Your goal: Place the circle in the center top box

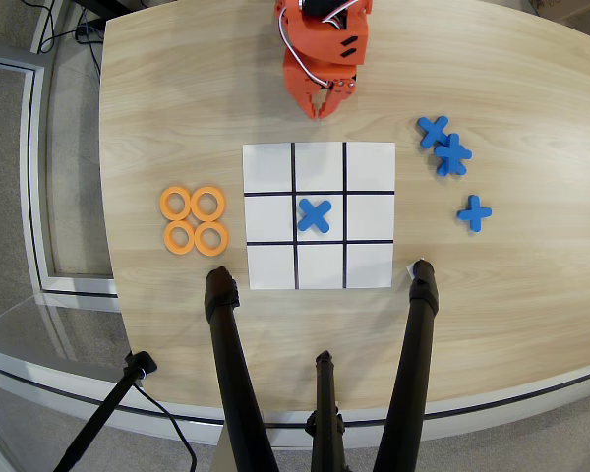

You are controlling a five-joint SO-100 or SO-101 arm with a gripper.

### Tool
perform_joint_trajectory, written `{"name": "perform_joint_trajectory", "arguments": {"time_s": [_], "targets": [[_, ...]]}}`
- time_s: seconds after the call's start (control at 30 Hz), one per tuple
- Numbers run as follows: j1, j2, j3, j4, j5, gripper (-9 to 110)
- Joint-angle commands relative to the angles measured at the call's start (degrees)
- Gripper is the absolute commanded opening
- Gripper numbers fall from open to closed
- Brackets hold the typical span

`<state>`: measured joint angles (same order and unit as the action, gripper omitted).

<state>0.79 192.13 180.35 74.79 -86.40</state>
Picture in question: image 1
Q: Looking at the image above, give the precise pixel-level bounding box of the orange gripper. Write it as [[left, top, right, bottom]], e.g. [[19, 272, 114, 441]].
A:
[[282, 46, 360, 121]]

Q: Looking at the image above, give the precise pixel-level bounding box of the orange foam ring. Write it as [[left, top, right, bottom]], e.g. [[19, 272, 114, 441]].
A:
[[158, 185, 195, 221], [194, 220, 231, 258], [163, 219, 197, 256], [190, 185, 227, 221]]

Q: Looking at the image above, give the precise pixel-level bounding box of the white tic-tac-toe grid paper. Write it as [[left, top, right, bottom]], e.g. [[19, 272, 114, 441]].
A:
[[242, 141, 397, 291]]

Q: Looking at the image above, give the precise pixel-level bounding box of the blue foam cross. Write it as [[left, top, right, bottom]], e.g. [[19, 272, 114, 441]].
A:
[[455, 194, 494, 234], [297, 198, 333, 234], [417, 115, 450, 148], [434, 133, 474, 178]]

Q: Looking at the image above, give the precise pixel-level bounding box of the black furniture bar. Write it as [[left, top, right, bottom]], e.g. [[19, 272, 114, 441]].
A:
[[71, 0, 147, 22]]

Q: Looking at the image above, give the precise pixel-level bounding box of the thin black tripod leg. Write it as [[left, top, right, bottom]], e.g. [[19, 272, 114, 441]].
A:
[[304, 349, 348, 472]]

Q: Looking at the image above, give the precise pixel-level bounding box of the black stand pole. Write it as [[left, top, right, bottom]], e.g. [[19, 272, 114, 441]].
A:
[[52, 350, 158, 472]]

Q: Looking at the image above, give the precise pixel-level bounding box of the black floor cable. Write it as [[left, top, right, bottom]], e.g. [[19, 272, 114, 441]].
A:
[[31, 0, 105, 83]]

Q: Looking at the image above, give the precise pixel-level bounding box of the grey metal floor frame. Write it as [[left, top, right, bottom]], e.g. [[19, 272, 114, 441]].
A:
[[0, 41, 124, 314]]

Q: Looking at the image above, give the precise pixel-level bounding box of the black camera tripod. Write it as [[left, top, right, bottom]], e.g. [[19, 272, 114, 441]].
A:
[[0, 343, 590, 449]]

